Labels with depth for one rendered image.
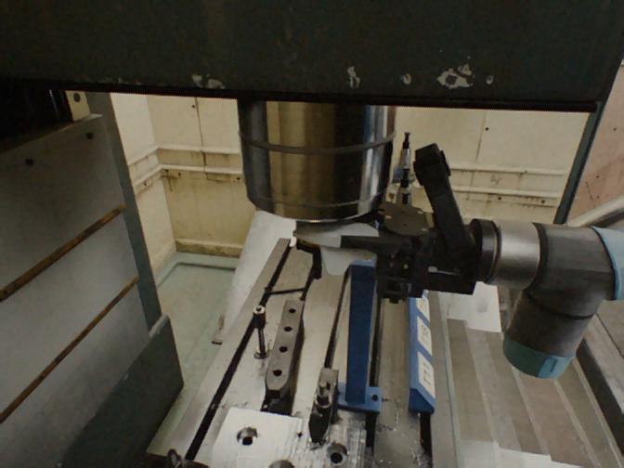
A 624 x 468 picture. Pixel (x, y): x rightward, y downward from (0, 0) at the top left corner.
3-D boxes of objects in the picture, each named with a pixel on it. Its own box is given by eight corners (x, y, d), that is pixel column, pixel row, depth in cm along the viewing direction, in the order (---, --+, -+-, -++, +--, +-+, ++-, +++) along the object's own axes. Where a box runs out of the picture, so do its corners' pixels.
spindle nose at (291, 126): (253, 163, 53) (245, 61, 47) (380, 163, 53) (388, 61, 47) (230, 225, 39) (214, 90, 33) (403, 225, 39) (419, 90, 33)
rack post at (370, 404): (382, 391, 84) (395, 269, 70) (380, 414, 80) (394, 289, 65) (332, 383, 86) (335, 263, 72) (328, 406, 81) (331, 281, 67)
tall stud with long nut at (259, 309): (270, 348, 95) (266, 303, 88) (266, 357, 92) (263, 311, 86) (258, 346, 95) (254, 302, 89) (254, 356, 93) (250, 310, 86)
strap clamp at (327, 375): (337, 409, 81) (339, 352, 74) (326, 478, 70) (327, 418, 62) (320, 406, 81) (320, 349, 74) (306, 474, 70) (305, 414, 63)
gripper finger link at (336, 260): (292, 283, 45) (375, 281, 46) (294, 237, 42) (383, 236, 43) (291, 266, 48) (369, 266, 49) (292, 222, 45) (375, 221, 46)
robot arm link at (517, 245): (547, 243, 42) (521, 207, 49) (499, 239, 42) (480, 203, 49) (524, 303, 45) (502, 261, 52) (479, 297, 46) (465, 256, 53)
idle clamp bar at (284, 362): (305, 321, 102) (305, 300, 99) (288, 414, 80) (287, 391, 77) (285, 319, 103) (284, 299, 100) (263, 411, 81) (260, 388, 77)
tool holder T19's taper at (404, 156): (391, 171, 101) (394, 144, 98) (409, 172, 101) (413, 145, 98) (394, 178, 97) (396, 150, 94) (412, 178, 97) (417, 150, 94)
